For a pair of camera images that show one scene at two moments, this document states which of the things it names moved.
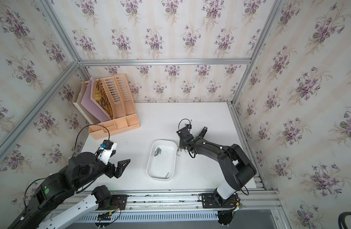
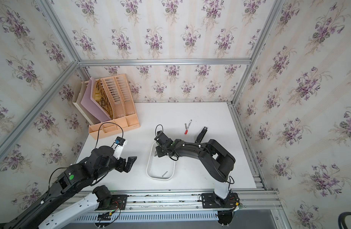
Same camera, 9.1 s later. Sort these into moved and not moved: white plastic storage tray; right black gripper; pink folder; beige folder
Moved: right black gripper
Not moved: white plastic storage tray; pink folder; beige folder
